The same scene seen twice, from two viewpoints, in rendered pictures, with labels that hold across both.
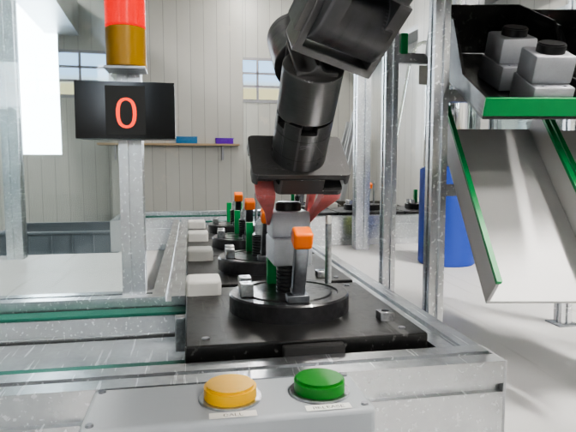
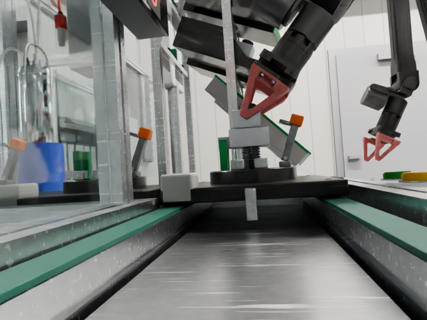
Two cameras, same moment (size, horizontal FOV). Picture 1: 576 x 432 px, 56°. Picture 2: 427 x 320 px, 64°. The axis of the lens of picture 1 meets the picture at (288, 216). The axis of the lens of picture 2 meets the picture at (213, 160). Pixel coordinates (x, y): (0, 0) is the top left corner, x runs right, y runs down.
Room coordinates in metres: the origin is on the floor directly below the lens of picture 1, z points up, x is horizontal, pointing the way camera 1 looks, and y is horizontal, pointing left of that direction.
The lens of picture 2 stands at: (0.51, 0.54, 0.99)
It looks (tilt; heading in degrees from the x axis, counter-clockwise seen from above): 2 degrees up; 289
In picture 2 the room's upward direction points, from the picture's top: 4 degrees counter-clockwise
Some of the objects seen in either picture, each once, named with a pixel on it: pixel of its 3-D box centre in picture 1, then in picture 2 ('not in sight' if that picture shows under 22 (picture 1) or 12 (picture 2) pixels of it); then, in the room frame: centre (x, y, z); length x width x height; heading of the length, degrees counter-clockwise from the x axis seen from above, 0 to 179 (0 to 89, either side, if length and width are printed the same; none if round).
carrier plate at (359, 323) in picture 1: (289, 315); (253, 186); (0.63, 0.00, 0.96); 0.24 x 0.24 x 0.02; 10
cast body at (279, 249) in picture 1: (286, 231); (243, 126); (0.64, 0.00, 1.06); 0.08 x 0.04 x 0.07; 10
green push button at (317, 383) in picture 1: (319, 388); (398, 178); (0.41, -0.02, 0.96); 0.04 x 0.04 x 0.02
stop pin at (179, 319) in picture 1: (180, 333); (251, 204); (0.60, 0.12, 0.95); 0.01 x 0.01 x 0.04; 10
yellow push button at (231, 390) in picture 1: (230, 395); (419, 180); (0.40, 0.04, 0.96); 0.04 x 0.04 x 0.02
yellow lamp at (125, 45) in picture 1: (126, 48); not in sight; (0.71, 0.21, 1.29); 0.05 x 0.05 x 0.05
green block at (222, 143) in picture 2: (271, 263); (223, 155); (0.67, 0.02, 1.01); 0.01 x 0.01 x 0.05; 10
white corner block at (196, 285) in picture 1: (203, 291); (180, 188); (0.70, 0.11, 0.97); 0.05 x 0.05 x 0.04; 10
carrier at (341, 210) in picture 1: (362, 197); not in sight; (2.03, -0.28, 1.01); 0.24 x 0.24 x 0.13; 10
